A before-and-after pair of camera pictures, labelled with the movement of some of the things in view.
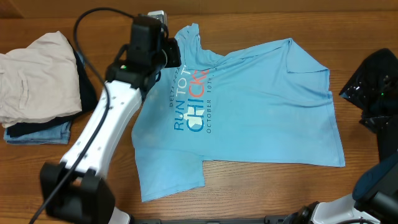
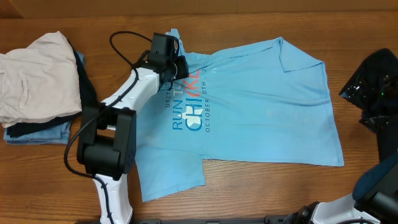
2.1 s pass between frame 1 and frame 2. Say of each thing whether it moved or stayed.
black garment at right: stayed
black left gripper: moved
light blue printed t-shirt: stayed
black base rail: stayed
